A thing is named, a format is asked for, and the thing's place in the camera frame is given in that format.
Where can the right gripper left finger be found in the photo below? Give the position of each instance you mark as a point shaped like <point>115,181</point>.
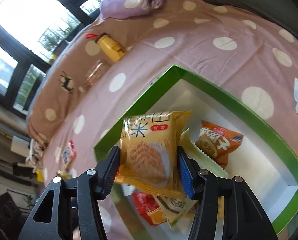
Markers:
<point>50,218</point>

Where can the red white milk candy packet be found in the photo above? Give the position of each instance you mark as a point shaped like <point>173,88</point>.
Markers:
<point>69,154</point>

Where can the pale green snack packet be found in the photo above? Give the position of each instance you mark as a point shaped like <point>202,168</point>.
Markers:
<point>175,208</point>

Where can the yellow rice cracker packet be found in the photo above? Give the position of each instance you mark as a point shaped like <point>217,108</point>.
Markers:
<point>148,158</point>

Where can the white peanut snack bag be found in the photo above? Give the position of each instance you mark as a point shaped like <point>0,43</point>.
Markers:
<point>221,203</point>

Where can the dark yellow chocolate snack packet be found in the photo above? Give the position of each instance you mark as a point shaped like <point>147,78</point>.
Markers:
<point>64,175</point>

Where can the yellow box beside bed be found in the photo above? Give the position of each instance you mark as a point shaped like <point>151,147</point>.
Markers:
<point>40,177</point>

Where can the striped white clothes pile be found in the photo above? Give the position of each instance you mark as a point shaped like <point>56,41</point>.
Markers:
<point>36,155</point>

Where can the white paper roll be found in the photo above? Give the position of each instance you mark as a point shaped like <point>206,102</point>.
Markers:
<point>20,146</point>

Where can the orange biscuit snack packet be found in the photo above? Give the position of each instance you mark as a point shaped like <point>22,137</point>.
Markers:
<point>218,142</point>

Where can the red bubble tea snack packet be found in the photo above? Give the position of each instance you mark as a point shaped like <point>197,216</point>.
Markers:
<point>148,208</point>

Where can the pink polka dot bedsheet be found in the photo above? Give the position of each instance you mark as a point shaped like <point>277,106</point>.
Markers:
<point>250,58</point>

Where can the clear glass jar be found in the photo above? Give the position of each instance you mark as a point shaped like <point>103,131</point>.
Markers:
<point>98,70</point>

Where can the yellow bottle brown cap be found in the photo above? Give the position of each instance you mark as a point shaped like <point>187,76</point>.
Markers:
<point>109,46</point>

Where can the black framed window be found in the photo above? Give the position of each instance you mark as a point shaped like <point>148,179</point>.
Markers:
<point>32,34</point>

